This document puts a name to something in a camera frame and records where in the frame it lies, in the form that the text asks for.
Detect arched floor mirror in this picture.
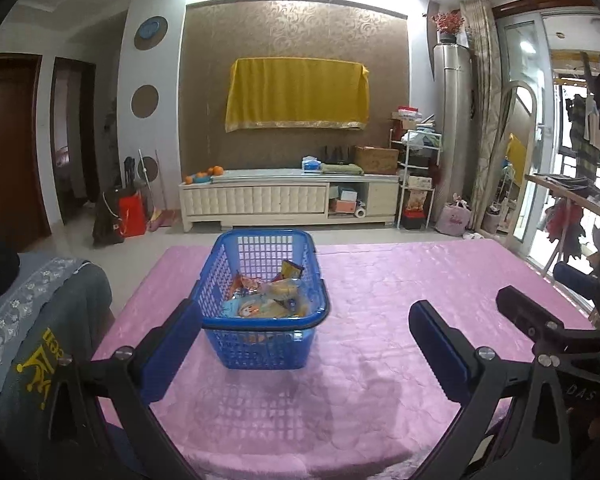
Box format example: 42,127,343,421
480,80,538,238

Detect red flower vase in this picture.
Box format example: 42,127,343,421
432,10,466,46

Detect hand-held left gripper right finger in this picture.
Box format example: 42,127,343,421
407,300,573,480

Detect white tv cabinet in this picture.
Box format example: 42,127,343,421
179,167,401,233

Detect black bag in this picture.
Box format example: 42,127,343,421
92,187,126,247

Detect light blue cartoon snack packet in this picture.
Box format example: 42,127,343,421
222,297,281,318

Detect patterned curtain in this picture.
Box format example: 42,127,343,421
462,0,506,233

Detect pink bag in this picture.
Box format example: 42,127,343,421
436,200,473,236

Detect bread packet with blue label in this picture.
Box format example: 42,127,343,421
260,279,311,318

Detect wooden clothes rack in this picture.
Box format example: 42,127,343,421
525,172,600,281

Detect white plastic bag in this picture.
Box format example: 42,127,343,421
405,130,438,151

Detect pink tablecloth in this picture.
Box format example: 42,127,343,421
92,240,598,480

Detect round wall panel with plate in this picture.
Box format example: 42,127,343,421
133,16,169,51

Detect brown cardboard box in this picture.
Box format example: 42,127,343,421
354,146,400,176

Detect dark wooden door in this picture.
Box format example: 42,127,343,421
0,52,53,238

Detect white mop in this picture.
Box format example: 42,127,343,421
137,149,157,213

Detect green folded cloth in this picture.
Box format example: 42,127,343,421
320,162,365,176

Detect red bag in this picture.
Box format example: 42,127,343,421
117,192,147,238

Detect colourful picture box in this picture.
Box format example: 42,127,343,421
405,191,433,213

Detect yellow cloth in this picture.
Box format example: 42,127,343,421
225,57,371,133

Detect white metal rack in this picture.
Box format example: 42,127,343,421
397,125,438,231

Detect blue plastic basket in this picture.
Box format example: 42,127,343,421
189,229,330,371

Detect standing air conditioner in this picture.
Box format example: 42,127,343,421
432,42,473,231

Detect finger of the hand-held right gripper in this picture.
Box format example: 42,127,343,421
554,262,600,331
496,286,600,366

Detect red broom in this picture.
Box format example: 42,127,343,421
147,149,178,232

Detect long orange snack packet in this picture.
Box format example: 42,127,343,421
231,272,262,297

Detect chair with grey embroidered cover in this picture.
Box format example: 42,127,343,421
0,252,113,461

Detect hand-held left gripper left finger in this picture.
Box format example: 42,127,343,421
39,299,203,480

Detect dark wooden door frame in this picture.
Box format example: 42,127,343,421
50,57,101,226

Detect sliding glass door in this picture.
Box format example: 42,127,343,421
497,10,556,261

